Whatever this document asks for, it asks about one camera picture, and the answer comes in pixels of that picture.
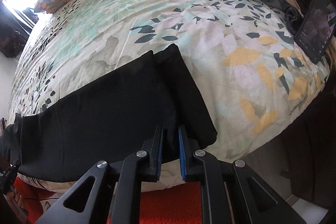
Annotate black pants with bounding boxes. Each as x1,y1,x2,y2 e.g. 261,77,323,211
1,44,217,182

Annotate person's left hand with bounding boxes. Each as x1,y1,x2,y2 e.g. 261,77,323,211
6,188,26,214

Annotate orange fluffy rug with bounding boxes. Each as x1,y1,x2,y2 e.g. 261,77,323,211
14,174,202,223

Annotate floral bed cover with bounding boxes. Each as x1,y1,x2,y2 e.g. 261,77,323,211
7,0,330,193

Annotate smartphone with dark screen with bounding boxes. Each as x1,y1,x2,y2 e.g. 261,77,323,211
294,0,335,64

